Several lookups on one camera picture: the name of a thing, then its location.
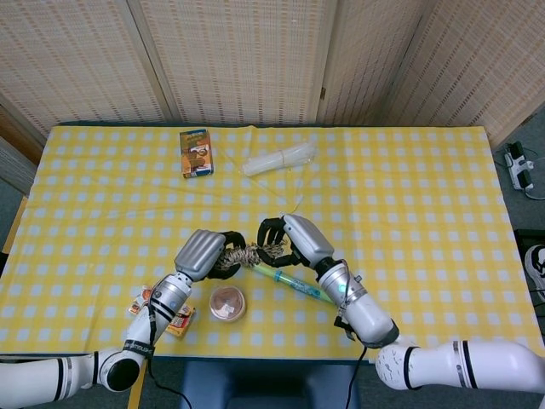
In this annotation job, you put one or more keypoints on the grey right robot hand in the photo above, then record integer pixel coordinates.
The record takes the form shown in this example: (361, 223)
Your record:
(308, 240)

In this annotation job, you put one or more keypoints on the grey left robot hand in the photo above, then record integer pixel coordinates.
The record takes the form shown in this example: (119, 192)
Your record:
(198, 253)

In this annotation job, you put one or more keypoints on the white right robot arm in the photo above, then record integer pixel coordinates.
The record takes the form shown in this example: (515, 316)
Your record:
(447, 364)

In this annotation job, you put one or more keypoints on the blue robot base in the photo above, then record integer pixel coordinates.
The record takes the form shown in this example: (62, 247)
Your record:
(264, 387)

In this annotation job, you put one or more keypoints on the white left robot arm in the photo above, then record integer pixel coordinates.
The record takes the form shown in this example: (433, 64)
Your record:
(166, 302)

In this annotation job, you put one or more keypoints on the yellow checkered tablecloth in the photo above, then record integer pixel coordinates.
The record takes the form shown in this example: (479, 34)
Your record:
(383, 191)

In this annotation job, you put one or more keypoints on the blue green toothbrush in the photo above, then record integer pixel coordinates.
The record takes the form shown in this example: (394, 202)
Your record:
(294, 283)

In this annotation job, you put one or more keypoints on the clear jar of rubber bands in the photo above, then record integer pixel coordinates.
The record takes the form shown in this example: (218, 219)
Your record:
(227, 303)

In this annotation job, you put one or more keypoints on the yellow red food box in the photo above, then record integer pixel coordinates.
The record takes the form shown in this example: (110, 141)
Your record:
(183, 319)

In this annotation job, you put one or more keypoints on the small orange blue box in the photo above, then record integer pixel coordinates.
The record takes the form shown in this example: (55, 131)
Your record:
(196, 153)

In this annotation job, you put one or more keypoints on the brass screen hinge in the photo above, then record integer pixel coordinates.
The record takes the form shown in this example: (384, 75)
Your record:
(322, 93)

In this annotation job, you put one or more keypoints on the woven bamboo folding screen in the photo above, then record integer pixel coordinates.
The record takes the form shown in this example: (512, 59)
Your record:
(234, 55)

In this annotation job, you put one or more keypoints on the white power strip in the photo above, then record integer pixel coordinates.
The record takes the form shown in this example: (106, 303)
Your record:
(520, 168)

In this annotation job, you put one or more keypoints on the black white sneaker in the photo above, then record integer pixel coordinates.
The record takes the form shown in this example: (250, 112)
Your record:
(536, 268)

